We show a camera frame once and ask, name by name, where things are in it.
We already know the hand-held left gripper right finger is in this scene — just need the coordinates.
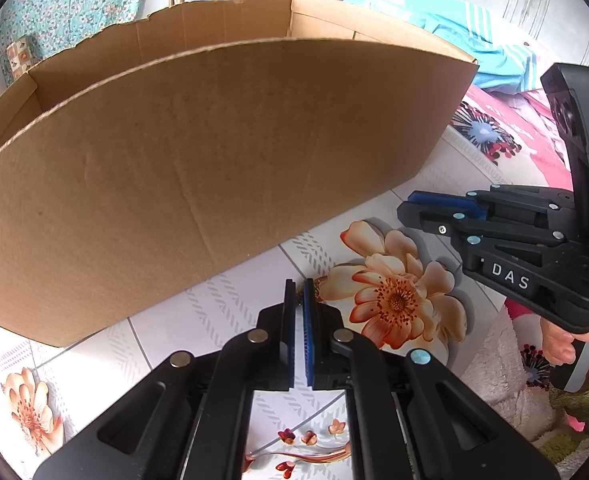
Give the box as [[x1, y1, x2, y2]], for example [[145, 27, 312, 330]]
[[303, 278, 560, 480]]

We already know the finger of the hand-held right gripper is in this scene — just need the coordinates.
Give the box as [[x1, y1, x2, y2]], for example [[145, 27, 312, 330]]
[[407, 185, 575, 222], [397, 204, 568, 257]]

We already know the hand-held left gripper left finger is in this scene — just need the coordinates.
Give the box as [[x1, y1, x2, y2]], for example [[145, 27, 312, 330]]
[[33, 279, 296, 480]]

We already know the cardboard box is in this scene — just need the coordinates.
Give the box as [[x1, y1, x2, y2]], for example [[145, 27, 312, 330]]
[[0, 0, 480, 348]]

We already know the person's right hand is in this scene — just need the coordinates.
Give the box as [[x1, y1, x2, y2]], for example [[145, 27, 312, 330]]
[[539, 310, 589, 377]]

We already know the floral tablecloth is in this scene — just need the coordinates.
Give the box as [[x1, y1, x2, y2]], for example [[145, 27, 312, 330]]
[[0, 127, 518, 480]]

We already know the blue quilt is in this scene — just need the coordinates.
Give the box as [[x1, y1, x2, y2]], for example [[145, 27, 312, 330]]
[[345, 0, 538, 93]]

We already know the green fuzzy cloth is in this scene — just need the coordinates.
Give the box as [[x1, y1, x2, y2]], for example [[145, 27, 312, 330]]
[[535, 385, 589, 466]]

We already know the rolled floral mat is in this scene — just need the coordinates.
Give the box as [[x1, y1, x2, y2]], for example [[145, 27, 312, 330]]
[[7, 35, 38, 78]]

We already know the teal floral wall cloth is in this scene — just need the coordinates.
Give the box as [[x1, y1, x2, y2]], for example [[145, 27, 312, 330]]
[[0, 0, 165, 86]]

